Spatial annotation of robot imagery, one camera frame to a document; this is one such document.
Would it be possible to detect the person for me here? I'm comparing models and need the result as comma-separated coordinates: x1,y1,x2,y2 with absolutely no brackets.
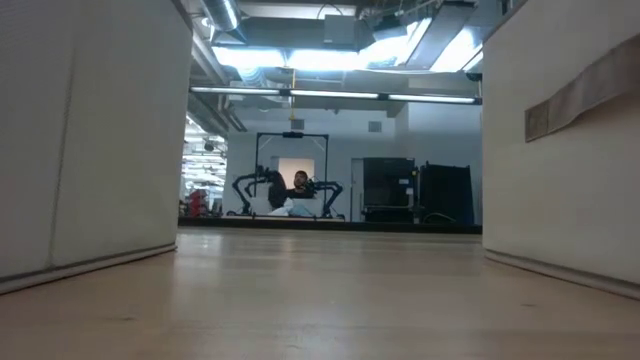
285,169,317,201

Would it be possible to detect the black equipment cabinet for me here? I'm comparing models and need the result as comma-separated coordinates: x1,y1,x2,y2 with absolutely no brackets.
361,156,417,224
418,161,476,226

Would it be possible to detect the long ceiling strip light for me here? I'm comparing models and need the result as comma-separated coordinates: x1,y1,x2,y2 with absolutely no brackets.
189,85,484,106

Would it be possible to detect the bright ceiling light panel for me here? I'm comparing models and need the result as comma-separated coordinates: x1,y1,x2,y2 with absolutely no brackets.
211,18,484,73

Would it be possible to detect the red background object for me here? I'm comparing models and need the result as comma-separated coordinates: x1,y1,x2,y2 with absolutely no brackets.
186,188,210,218

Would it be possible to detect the beige fabric bin with white garment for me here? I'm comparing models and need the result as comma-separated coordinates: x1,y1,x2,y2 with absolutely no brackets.
0,0,194,297

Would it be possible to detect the beige fabric bin with green garment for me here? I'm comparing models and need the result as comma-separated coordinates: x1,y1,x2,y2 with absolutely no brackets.
481,0,640,302

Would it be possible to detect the black aluminium table frame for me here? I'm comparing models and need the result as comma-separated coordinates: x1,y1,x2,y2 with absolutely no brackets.
177,215,483,235

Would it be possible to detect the black background robot frame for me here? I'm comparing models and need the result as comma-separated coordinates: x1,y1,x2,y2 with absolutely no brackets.
253,131,331,217

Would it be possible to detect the grey ceiling duct box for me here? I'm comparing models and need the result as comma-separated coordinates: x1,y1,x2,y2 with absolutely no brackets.
323,14,358,46

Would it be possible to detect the round silver ceiling duct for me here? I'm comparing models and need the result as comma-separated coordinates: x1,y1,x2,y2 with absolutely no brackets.
201,0,242,32

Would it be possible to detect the brown bin handle strap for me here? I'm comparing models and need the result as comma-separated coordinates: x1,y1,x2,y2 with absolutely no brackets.
523,33,640,144

